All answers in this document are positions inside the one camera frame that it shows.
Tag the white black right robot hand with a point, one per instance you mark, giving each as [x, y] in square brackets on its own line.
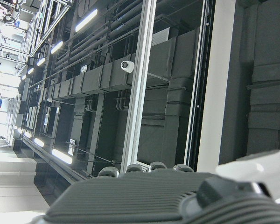
[142, 200]

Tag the long ceiling light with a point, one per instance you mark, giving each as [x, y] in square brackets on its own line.
[61, 156]
[39, 142]
[57, 47]
[86, 20]
[41, 61]

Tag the aluminium profile beam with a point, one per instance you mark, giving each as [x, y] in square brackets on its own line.
[140, 81]

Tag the grey rectangular ventilation duct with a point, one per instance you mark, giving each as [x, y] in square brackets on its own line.
[93, 79]

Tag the white security camera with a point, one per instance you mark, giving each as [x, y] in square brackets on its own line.
[127, 66]

